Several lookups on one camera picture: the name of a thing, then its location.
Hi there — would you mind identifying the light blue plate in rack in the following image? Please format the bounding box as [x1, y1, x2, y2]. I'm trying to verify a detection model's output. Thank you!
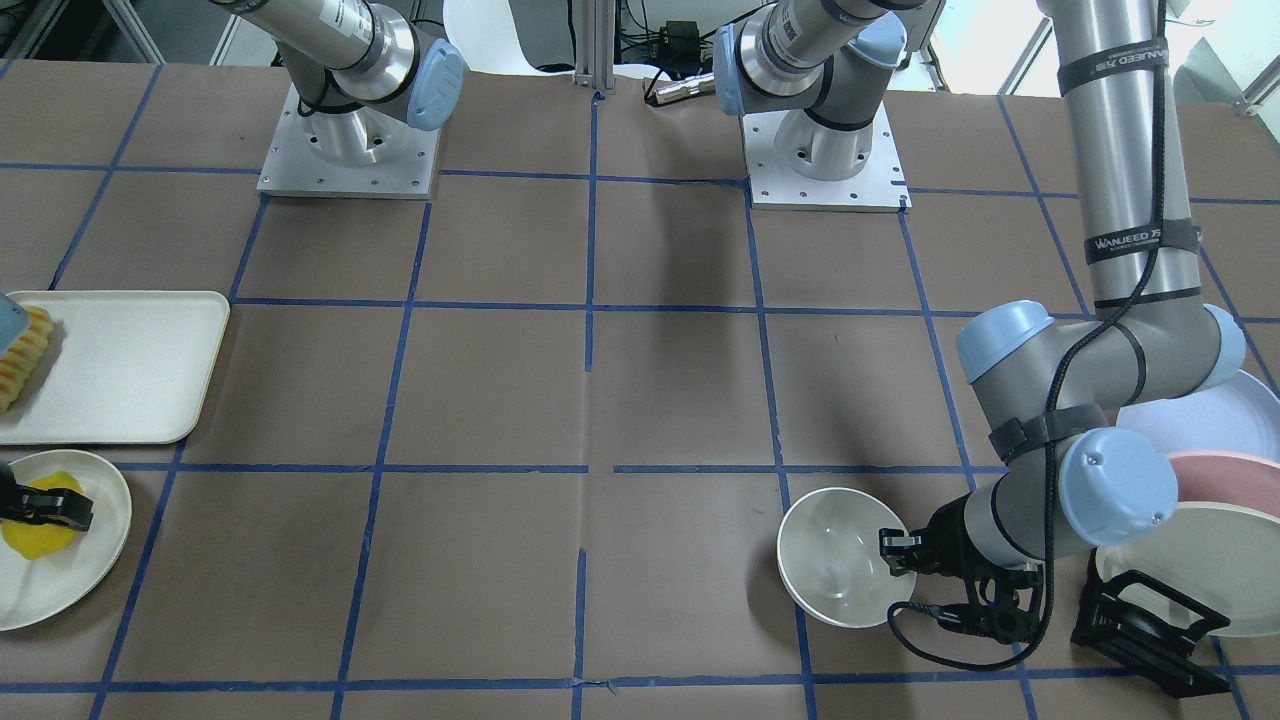
[1116, 370, 1279, 462]

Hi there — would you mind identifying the cream plate in rack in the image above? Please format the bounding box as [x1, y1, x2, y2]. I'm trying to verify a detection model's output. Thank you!
[1094, 502, 1279, 637]

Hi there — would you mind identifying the white rectangular tray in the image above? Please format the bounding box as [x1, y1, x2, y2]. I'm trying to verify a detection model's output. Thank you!
[1, 290, 230, 446]

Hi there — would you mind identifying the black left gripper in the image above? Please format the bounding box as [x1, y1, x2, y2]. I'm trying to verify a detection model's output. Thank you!
[878, 496, 1044, 643]

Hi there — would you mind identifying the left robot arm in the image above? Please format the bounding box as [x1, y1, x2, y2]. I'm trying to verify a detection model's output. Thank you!
[776, 1, 1244, 647]

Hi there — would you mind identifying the pink plate in rack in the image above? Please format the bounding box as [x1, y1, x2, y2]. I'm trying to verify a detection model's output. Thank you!
[1169, 451, 1279, 518]

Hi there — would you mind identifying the aluminium frame post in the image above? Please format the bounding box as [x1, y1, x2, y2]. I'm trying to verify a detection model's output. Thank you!
[568, 0, 617, 95]

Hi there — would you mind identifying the white ceramic bowl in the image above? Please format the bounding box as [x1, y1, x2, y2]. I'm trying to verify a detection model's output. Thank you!
[776, 487, 916, 629]

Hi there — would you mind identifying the black plate rack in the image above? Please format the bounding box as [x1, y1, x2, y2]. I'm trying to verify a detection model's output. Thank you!
[1071, 566, 1230, 700]

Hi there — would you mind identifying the white chair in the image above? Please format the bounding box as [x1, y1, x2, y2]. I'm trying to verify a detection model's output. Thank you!
[442, 1, 535, 76]

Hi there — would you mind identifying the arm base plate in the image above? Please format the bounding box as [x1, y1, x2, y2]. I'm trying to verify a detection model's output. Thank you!
[740, 105, 913, 213]
[256, 87, 440, 201]

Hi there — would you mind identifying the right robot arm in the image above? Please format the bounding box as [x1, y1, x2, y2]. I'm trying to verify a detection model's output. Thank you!
[3, 1, 465, 532]

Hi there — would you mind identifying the yellow lemon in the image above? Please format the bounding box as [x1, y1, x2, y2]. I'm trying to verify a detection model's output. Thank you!
[1, 471, 82, 561]

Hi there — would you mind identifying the white flat plate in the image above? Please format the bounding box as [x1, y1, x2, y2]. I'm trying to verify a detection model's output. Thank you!
[1, 448, 133, 632]

